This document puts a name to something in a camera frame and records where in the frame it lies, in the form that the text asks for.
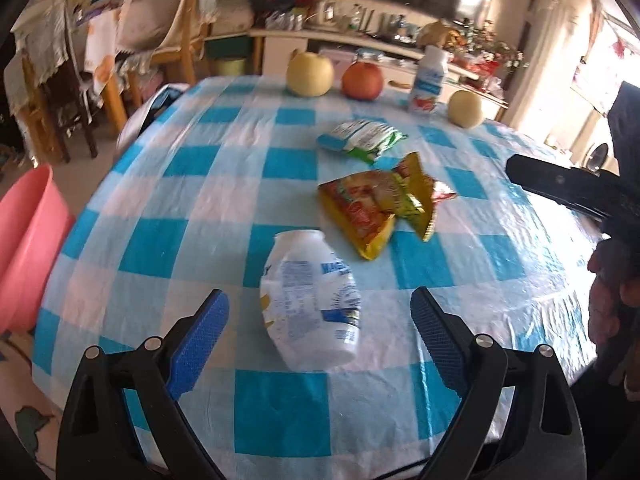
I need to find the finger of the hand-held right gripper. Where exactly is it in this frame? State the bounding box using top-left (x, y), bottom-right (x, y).
top-left (505, 154), bottom-right (618, 221)

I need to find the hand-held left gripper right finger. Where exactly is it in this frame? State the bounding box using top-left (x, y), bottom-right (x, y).
top-left (410, 286), bottom-right (587, 480)

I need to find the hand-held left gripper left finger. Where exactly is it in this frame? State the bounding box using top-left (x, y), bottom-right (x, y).
top-left (56, 288), bottom-right (231, 480)

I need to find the small squat white bottle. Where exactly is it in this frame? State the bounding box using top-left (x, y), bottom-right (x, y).
top-left (259, 229), bottom-right (363, 372)

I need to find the gold green snack wrapper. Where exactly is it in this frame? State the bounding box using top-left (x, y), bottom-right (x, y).
top-left (392, 151), bottom-right (440, 243)

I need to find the yellow snack packet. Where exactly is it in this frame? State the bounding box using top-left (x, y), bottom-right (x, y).
top-left (318, 170), bottom-right (401, 261)

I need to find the green white milk wrapper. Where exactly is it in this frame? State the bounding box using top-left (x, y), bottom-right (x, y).
top-left (316, 120), bottom-right (408, 165)

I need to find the pink plastic basin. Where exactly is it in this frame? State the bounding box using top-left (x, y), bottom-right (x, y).
top-left (0, 164), bottom-right (76, 333)

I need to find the person's right hand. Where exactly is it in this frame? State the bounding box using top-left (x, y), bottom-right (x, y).
top-left (587, 237), bottom-right (640, 358)

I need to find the large yellow pear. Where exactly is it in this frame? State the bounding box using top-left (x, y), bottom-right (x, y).
top-left (447, 89), bottom-right (484, 127)

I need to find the blue white checked tablecloth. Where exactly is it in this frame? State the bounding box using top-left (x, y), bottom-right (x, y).
top-left (32, 75), bottom-right (608, 480)

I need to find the dried flower arrangement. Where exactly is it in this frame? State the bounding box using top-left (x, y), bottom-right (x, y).
top-left (450, 17), bottom-right (531, 71)

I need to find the tall white yogurt bottle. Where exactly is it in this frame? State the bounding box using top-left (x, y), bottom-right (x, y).
top-left (407, 45), bottom-right (449, 114)

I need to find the red apple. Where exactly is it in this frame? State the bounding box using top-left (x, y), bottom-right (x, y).
top-left (341, 60), bottom-right (385, 101)

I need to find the small yellow pear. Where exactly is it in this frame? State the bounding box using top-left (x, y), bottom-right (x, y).
top-left (286, 50), bottom-right (335, 97)

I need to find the dark wooden chair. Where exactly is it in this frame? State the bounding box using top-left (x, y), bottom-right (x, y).
top-left (20, 60), bottom-right (101, 161)

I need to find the yellow green pot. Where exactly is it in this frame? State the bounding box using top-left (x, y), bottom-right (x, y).
top-left (215, 55), bottom-right (248, 78)

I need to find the light wooden chair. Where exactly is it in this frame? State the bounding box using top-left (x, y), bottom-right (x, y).
top-left (117, 0), bottom-right (221, 126)

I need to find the white cloth with orange print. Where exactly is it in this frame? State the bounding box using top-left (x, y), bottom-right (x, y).
top-left (84, 10), bottom-right (123, 86)

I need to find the grey lace cloth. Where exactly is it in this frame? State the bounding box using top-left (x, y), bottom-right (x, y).
top-left (5, 0), bottom-right (68, 116)

